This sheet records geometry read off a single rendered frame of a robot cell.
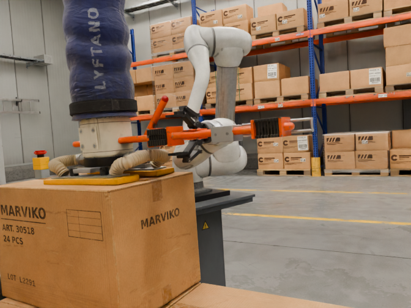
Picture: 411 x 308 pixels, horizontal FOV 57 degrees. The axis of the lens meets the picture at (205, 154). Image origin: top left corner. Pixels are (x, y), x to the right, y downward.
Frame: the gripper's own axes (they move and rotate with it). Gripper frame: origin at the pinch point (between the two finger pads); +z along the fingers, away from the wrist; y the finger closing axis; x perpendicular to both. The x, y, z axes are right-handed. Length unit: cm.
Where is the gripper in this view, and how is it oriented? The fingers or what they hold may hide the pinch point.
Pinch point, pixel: (174, 135)
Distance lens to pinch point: 118.6
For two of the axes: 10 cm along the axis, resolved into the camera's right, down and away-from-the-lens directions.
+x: -8.7, 0.2, 4.9
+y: 0.6, 10.0, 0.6
